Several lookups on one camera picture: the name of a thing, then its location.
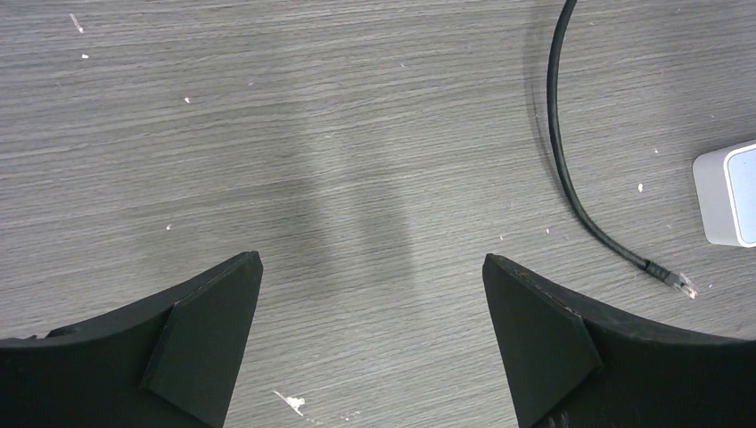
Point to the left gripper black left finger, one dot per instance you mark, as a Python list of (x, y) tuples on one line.
[(168, 360)]

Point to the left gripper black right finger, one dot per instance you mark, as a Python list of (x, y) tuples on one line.
[(573, 361)]

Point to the white network switch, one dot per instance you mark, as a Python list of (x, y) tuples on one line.
[(725, 186)]

